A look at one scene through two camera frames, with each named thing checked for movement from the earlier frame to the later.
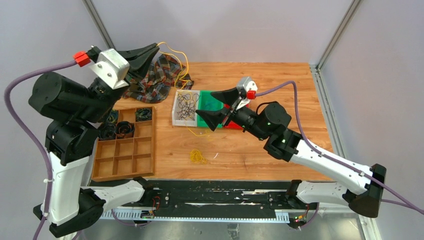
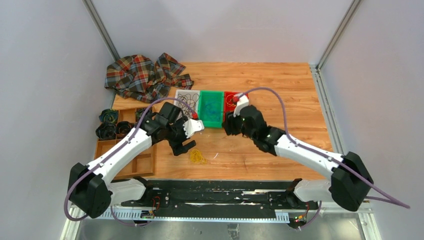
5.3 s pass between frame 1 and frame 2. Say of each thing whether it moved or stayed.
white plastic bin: stayed
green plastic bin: stayed
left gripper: moved
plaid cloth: stayed
